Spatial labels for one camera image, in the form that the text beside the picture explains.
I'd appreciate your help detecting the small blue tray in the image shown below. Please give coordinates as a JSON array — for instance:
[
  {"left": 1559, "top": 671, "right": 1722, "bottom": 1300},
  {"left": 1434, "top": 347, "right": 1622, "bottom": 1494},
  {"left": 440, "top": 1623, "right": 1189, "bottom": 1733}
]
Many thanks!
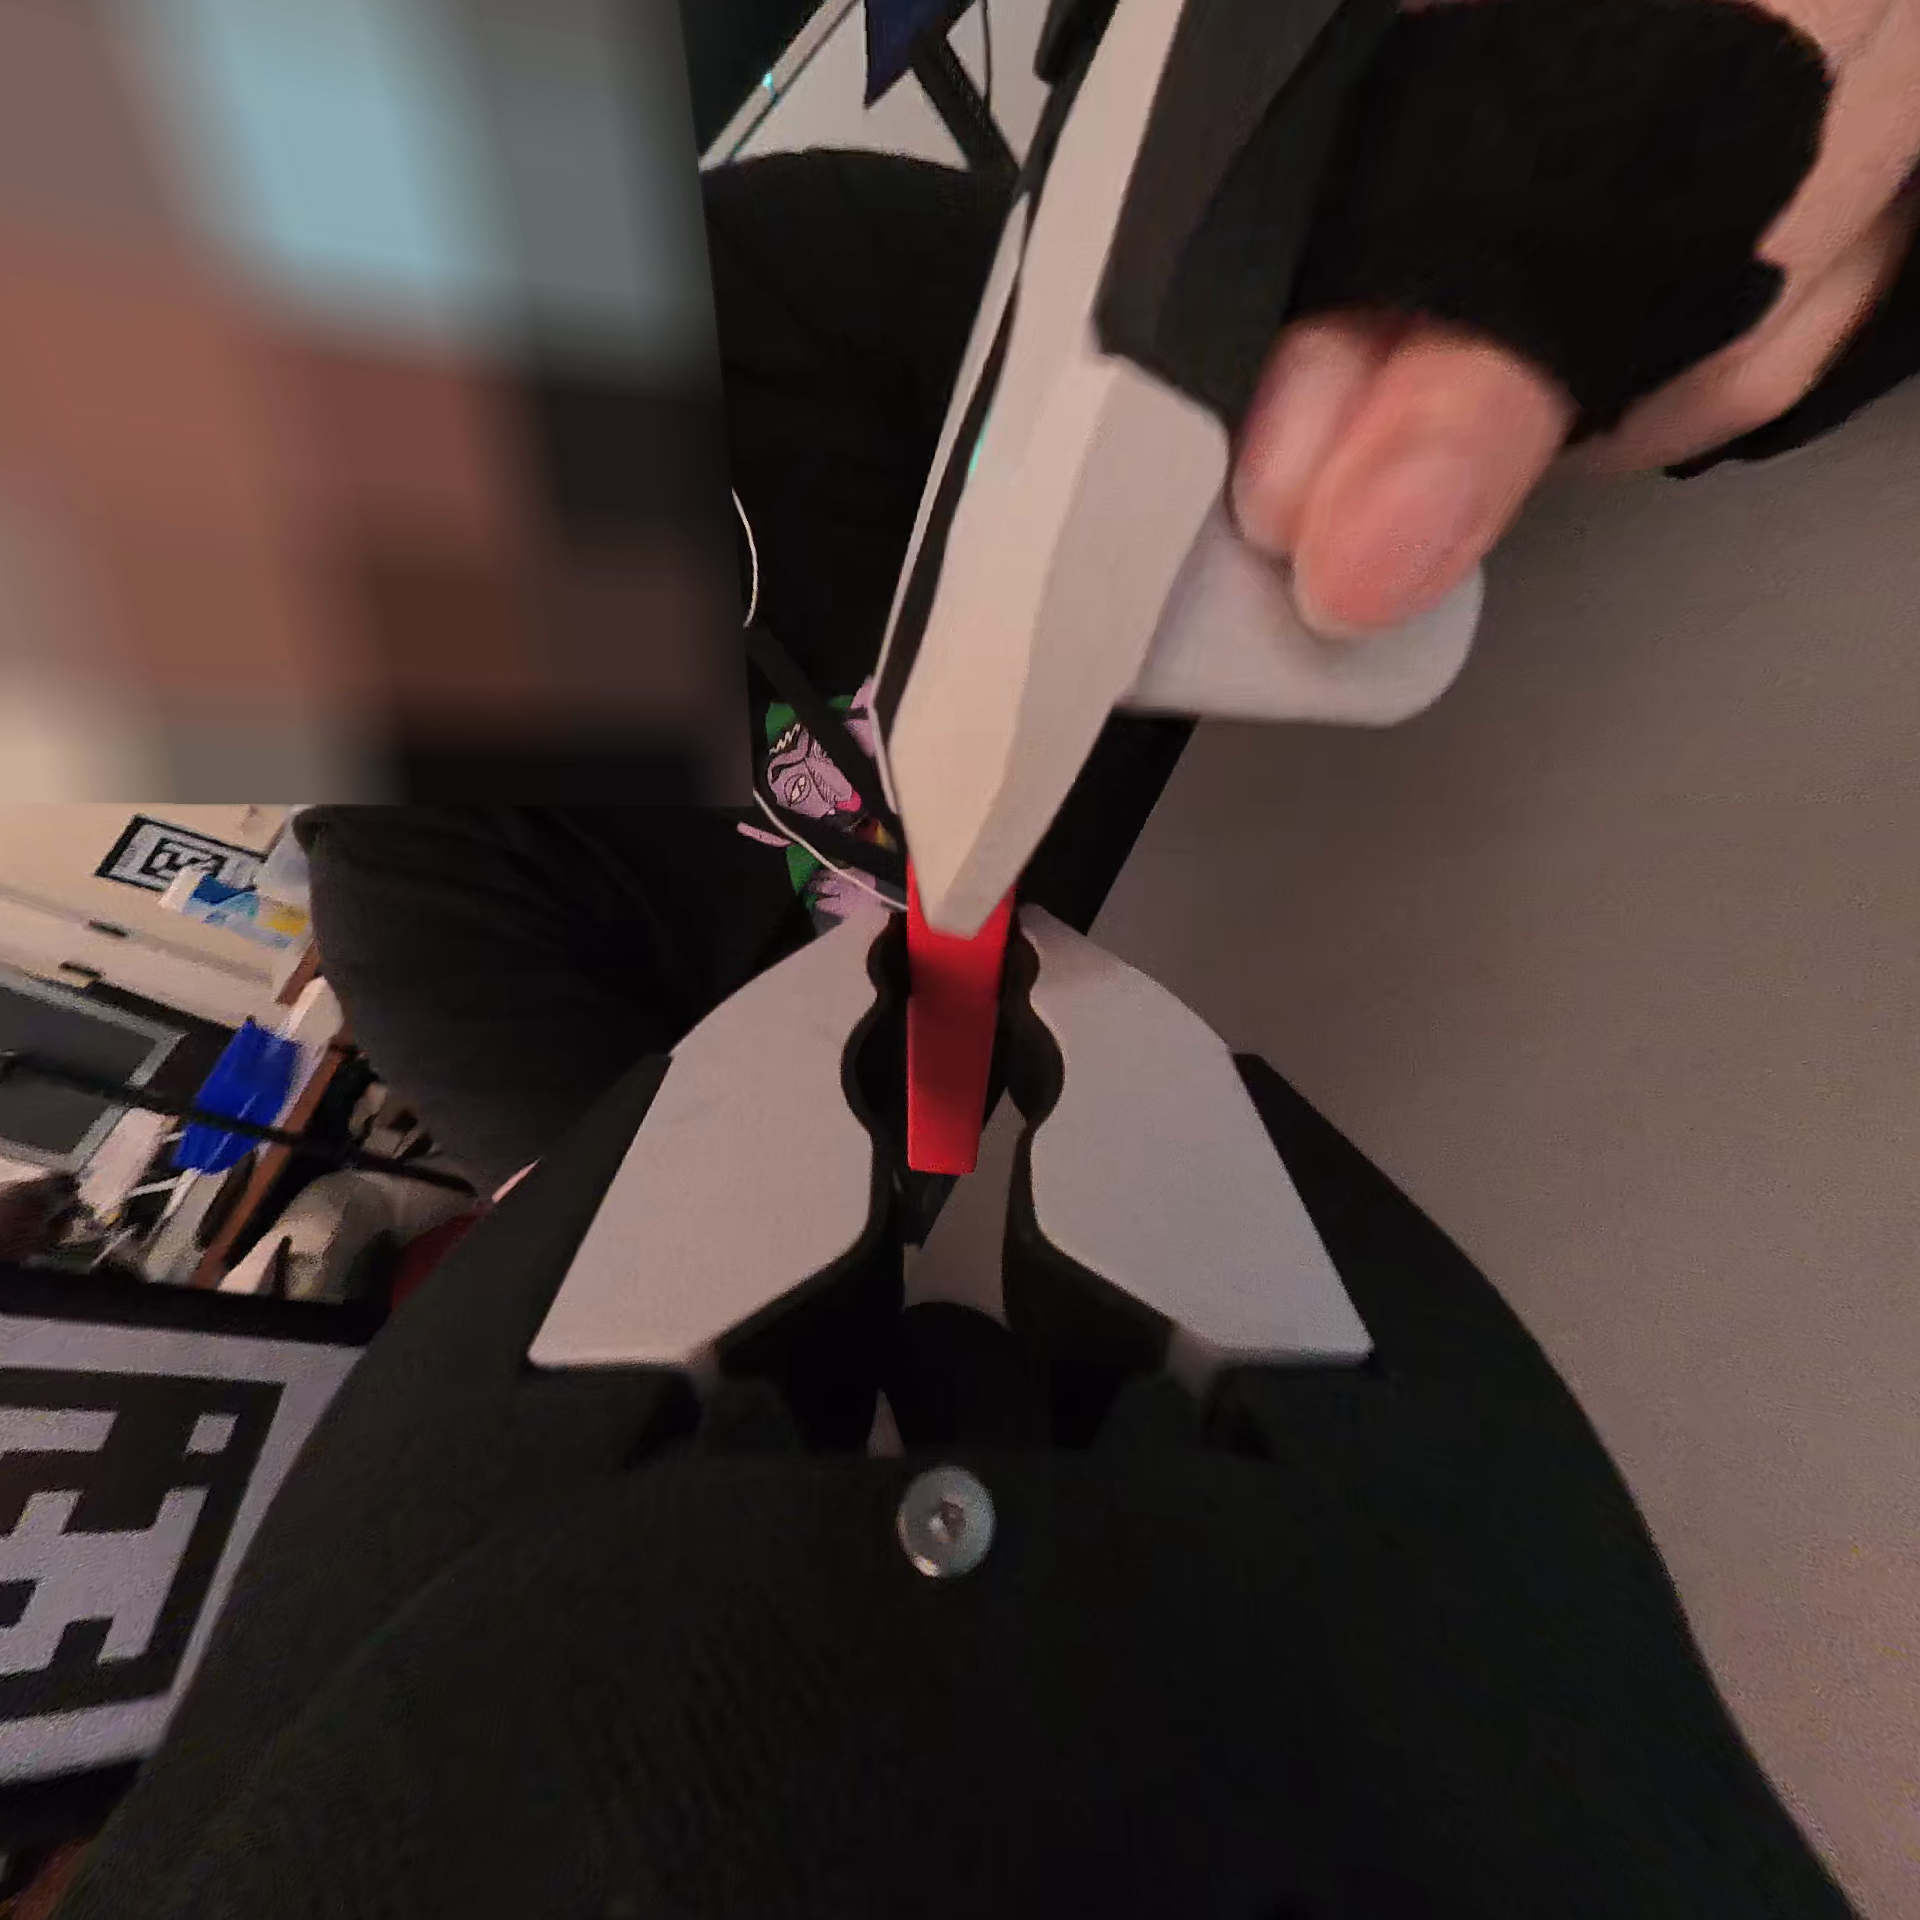
[{"left": 173, "top": 1017, "right": 312, "bottom": 1175}]

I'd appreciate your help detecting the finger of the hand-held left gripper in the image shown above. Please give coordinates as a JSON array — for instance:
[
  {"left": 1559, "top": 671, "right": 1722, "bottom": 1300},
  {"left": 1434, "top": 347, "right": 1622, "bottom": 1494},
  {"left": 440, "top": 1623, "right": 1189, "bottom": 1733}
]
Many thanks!
[
  {"left": 852, "top": 678, "right": 915, "bottom": 873},
  {"left": 883, "top": 0, "right": 1234, "bottom": 934}
]

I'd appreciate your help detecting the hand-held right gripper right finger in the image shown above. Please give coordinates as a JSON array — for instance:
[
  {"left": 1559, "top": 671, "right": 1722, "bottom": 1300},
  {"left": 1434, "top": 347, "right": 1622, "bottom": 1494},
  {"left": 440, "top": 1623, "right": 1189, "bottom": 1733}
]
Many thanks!
[{"left": 1005, "top": 909, "right": 1376, "bottom": 1369}]

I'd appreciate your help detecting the person's left hand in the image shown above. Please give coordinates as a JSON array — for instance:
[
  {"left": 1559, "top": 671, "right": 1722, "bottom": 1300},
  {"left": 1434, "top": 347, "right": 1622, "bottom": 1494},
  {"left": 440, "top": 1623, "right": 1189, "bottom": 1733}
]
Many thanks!
[{"left": 1230, "top": 0, "right": 1920, "bottom": 642}]

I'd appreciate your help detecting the red item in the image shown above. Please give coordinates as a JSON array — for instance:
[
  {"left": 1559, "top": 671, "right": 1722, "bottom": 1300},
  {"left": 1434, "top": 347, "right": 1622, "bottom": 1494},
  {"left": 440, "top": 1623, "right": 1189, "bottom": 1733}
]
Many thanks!
[{"left": 902, "top": 861, "right": 1020, "bottom": 1178}]

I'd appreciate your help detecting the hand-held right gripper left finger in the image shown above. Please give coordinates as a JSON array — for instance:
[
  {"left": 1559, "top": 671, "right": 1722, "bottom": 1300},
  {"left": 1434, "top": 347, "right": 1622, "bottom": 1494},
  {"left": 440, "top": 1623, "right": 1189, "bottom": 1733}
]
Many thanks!
[{"left": 525, "top": 919, "right": 902, "bottom": 1371}]

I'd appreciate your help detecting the person's black hoodie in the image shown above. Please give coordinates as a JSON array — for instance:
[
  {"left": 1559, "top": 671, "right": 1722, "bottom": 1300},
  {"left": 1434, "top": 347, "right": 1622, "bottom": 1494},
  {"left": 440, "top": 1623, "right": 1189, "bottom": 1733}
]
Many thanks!
[{"left": 298, "top": 151, "right": 1202, "bottom": 1146}]

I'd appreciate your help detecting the cartoon print shirt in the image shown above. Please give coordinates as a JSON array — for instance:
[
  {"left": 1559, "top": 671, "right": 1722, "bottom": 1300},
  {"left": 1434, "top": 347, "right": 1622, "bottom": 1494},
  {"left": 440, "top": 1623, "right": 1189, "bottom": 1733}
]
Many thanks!
[{"left": 742, "top": 691, "right": 916, "bottom": 934}]

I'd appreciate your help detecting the black framed marker tag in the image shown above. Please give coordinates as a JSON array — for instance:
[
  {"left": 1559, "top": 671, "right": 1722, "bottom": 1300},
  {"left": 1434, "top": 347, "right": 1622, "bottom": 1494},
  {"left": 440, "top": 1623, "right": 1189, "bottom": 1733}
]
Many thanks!
[{"left": 0, "top": 1302, "right": 370, "bottom": 1790}]

